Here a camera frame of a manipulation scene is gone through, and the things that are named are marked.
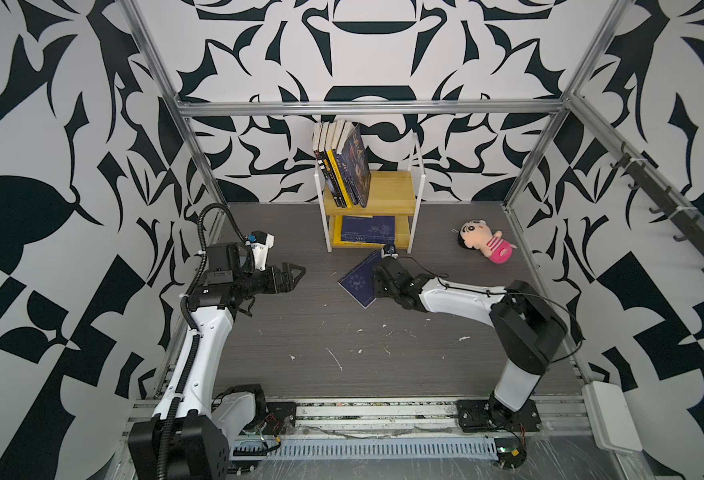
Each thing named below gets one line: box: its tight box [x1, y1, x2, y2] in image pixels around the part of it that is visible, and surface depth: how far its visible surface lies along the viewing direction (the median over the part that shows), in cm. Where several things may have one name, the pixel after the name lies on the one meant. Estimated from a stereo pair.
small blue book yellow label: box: [341, 215, 395, 244], surface depth 104 cm
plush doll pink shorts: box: [452, 219, 517, 265], surface depth 104 cm
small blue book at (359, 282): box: [337, 250, 382, 309], surface depth 98 cm
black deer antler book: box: [318, 122, 346, 208], surface depth 83 cm
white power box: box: [581, 380, 643, 453], surface depth 72 cm
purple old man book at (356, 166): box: [341, 124, 371, 208], surface depth 87 cm
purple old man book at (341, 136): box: [333, 120, 358, 206], surface depth 83 cm
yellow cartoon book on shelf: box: [333, 215, 396, 245], surface depth 104 cm
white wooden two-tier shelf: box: [314, 133, 427, 254], surface depth 104 cm
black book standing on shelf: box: [313, 122, 329, 199], surface depth 81 cm
